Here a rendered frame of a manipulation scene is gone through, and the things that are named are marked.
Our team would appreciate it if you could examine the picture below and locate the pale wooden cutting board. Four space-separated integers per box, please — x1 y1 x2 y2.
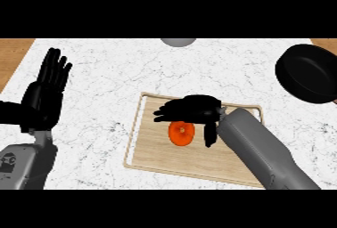
122 92 265 189

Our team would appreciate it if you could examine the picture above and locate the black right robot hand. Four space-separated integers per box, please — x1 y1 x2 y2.
152 94 225 149

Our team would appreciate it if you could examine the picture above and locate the black pot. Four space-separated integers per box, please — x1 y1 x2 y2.
273 44 337 104

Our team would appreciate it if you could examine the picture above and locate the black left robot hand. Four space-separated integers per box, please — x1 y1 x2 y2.
0 47 73 134

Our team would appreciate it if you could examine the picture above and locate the grey rounded object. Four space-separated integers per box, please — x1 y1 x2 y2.
159 38 197 48

